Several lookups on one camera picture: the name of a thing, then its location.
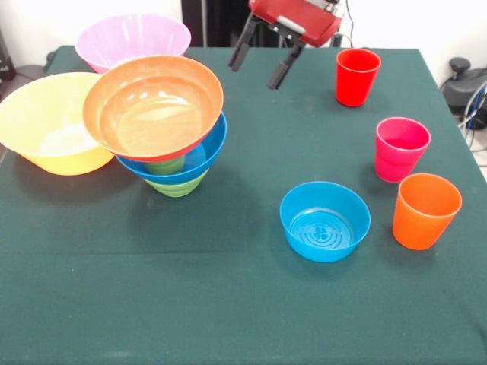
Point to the magenta plastic cup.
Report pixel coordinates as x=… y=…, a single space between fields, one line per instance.
x=395 y=163

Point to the dark green tablecloth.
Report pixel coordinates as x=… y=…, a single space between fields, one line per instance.
x=228 y=304

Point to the small ringed blue bowl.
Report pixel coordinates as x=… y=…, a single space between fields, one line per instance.
x=323 y=232

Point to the large smooth blue bowl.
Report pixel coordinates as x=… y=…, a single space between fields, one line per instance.
x=211 y=152

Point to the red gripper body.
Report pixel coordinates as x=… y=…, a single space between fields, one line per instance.
x=300 y=17

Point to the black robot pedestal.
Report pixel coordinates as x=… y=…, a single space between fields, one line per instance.
x=213 y=23

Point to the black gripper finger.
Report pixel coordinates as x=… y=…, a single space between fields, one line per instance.
x=241 y=47
x=285 y=64

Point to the green plastic cup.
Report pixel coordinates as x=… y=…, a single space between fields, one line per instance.
x=163 y=166

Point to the large pink plastic bowl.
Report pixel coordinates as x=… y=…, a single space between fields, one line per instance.
x=125 y=36

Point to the orange-red plastic bowl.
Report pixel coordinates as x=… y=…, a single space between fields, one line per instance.
x=152 y=110

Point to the orange plastic cup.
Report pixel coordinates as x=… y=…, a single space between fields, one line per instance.
x=418 y=228

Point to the red plastic cup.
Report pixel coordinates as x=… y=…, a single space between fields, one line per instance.
x=355 y=83

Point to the large yellow-orange plastic bowl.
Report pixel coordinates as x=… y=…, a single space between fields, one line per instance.
x=38 y=125

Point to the small green plastic bowl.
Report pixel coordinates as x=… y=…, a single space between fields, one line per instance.
x=175 y=188

